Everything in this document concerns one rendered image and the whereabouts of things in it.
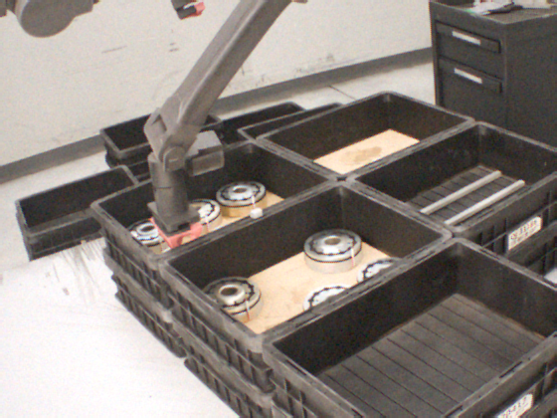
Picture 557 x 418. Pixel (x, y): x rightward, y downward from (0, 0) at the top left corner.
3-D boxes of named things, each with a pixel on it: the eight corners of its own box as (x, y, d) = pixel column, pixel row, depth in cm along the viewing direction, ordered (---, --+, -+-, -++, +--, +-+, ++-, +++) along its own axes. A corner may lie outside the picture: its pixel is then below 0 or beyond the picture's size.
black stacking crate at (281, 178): (168, 318, 135) (154, 263, 129) (100, 255, 157) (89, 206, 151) (344, 234, 154) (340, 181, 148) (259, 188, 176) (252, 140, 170)
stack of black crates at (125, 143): (141, 266, 282) (117, 153, 261) (120, 233, 306) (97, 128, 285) (241, 233, 296) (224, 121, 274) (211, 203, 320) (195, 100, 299)
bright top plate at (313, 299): (327, 330, 119) (327, 327, 119) (291, 303, 127) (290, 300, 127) (379, 305, 124) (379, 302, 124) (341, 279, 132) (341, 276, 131)
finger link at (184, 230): (193, 245, 146) (185, 200, 141) (209, 262, 140) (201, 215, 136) (160, 257, 143) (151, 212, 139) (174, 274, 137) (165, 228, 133)
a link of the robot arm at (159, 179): (142, 148, 134) (152, 159, 129) (179, 137, 136) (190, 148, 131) (148, 184, 137) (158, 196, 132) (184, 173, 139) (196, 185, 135)
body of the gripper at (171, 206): (180, 202, 144) (174, 165, 140) (202, 223, 136) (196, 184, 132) (148, 213, 141) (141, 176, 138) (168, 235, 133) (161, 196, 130)
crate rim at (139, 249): (156, 273, 130) (153, 261, 129) (90, 214, 152) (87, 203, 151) (342, 190, 149) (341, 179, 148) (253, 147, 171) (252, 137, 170)
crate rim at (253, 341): (257, 356, 108) (255, 342, 107) (156, 273, 130) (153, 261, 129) (457, 247, 127) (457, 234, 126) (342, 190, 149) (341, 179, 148)
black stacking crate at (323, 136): (346, 234, 154) (341, 181, 148) (260, 187, 176) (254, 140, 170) (477, 168, 173) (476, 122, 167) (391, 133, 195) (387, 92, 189)
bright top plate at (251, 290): (220, 320, 125) (220, 317, 124) (189, 295, 132) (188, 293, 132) (272, 296, 130) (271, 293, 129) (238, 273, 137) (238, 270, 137)
